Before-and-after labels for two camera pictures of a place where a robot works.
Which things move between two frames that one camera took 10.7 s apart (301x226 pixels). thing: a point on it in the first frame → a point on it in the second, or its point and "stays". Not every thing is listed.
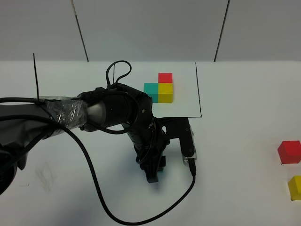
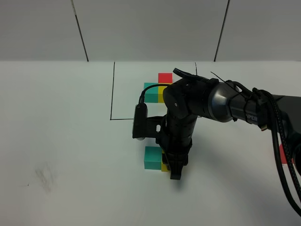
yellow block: [295, 187] → [164, 168]
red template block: [165, 78] stays
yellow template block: [165, 92] stays
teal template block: [152, 90] stays
